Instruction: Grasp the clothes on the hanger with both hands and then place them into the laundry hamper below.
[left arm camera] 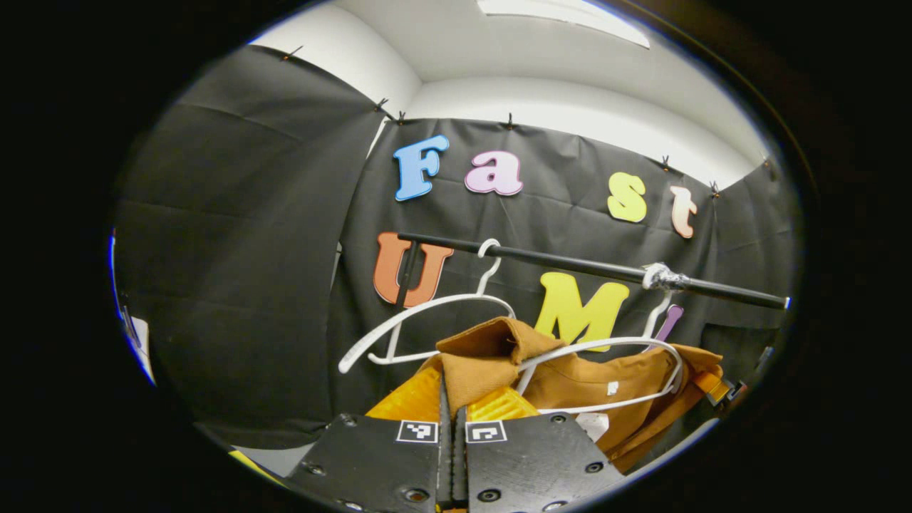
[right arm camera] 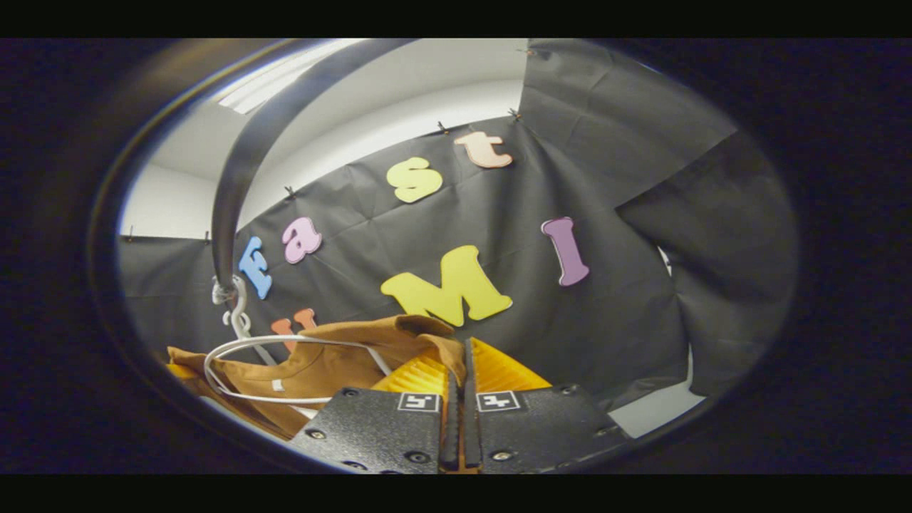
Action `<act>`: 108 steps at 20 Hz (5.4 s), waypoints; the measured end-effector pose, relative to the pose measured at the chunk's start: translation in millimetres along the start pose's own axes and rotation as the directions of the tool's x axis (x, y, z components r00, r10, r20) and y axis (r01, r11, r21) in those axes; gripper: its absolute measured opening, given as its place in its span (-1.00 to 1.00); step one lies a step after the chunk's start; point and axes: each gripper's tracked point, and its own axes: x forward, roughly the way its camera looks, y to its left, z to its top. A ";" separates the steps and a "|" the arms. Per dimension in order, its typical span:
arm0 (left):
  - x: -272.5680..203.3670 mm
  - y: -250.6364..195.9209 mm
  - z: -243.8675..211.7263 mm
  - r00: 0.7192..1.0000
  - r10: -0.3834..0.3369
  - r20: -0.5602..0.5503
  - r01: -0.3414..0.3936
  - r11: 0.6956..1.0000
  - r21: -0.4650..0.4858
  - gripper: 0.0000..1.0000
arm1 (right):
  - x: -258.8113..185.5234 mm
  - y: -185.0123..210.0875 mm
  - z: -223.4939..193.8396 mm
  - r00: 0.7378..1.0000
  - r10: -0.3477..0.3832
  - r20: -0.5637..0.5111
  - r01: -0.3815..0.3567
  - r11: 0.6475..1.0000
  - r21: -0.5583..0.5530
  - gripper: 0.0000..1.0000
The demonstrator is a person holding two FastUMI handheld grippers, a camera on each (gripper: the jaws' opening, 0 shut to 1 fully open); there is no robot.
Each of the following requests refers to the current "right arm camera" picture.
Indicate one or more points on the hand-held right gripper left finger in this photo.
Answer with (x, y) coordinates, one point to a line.
(450, 427)

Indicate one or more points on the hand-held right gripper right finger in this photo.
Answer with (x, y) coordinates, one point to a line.
(470, 427)

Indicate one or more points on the black backdrop cloth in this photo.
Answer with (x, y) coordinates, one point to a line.
(570, 178)

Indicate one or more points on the white clothes hanger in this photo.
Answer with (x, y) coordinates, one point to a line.
(239, 320)

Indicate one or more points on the brown jacket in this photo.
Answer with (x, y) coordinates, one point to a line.
(320, 367)

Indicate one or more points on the metal clothes rack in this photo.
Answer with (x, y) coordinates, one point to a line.
(249, 149)

